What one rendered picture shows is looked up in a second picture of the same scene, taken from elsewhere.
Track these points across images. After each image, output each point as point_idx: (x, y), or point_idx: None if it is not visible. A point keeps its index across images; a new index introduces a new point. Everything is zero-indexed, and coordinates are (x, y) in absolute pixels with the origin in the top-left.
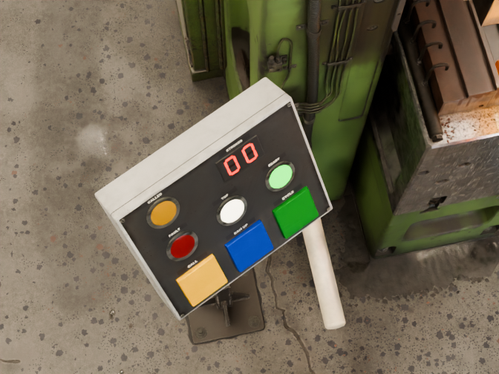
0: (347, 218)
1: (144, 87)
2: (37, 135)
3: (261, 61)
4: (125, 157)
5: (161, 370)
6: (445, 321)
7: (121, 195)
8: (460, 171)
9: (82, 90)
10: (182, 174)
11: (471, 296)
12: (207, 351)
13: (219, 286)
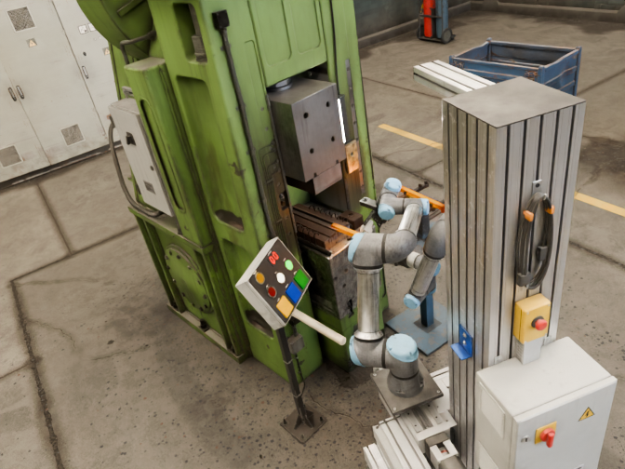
0: (330, 367)
1: (221, 377)
2: (186, 417)
3: None
4: (229, 402)
5: (297, 462)
6: None
7: (244, 278)
8: (347, 276)
9: (196, 392)
10: (259, 263)
11: None
12: (311, 442)
13: (291, 308)
